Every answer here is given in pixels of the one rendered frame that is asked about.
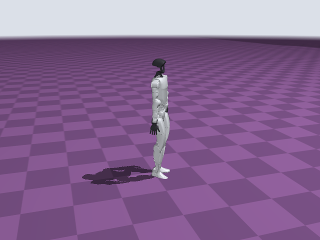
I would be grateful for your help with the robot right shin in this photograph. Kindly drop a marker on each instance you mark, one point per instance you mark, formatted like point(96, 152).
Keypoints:
point(158, 157)

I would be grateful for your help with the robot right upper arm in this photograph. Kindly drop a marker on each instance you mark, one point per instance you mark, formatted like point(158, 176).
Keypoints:
point(155, 91)

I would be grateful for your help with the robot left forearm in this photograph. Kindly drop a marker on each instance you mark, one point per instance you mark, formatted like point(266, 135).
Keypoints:
point(166, 104)

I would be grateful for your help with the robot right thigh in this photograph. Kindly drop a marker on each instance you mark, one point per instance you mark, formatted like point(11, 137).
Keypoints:
point(161, 136)

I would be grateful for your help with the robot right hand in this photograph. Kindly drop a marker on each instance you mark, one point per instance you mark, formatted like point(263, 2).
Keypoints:
point(154, 127)

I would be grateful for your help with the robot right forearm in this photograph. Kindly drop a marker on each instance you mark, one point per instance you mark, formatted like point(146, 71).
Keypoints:
point(155, 111)

